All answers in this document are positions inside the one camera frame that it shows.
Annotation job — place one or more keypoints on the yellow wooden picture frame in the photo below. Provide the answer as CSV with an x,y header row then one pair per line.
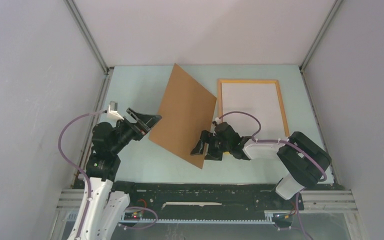
x,y
284,109

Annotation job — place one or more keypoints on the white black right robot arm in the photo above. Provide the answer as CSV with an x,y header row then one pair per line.
x,y
304,160

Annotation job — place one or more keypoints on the small circuit board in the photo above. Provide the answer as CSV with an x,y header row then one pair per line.
x,y
132,216

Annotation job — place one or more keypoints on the left aluminium corner post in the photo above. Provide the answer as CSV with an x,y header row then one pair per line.
x,y
86,33

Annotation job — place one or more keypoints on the right aluminium corner post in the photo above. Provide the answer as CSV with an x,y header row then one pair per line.
x,y
320,34

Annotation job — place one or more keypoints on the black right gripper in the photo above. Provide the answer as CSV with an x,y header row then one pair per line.
x,y
206,137

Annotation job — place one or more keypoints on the brown cardboard backing board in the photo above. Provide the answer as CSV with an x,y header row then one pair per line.
x,y
187,108

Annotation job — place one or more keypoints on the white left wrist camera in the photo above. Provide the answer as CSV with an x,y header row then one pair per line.
x,y
112,112

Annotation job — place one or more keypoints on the building and sky photo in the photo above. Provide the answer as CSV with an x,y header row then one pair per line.
x,y
251,102

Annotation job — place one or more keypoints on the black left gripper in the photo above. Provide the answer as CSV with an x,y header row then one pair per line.
x,y
145,122

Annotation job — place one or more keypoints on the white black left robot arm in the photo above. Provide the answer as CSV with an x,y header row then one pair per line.
x,y
101,207

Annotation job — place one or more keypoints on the aluminium corner post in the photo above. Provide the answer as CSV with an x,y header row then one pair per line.
x,y
320,34
86,33

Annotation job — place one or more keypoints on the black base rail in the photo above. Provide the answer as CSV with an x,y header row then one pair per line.
x,y
208,202

